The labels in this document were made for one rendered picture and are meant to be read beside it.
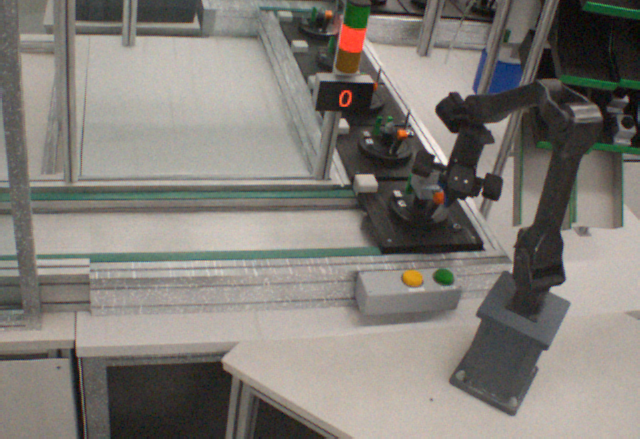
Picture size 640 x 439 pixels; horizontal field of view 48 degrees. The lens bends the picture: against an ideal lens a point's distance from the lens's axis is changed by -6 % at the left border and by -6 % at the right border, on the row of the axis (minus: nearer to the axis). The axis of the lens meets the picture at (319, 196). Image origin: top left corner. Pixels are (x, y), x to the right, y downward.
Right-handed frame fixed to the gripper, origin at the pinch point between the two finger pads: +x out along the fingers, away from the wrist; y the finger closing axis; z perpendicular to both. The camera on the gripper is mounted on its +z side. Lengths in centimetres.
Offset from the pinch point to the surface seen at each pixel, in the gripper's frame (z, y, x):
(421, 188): -5.6, -6.0, 5.5
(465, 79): -111, -1, 36
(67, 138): 16, -79, 5
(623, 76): -26.7, 28.5, -25.0
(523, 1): -103, 8, -2
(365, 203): -5.3, -16.8, 14.4
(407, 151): -29.5, -11.7, 14.8
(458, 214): -11.5, 4.2, 14.0
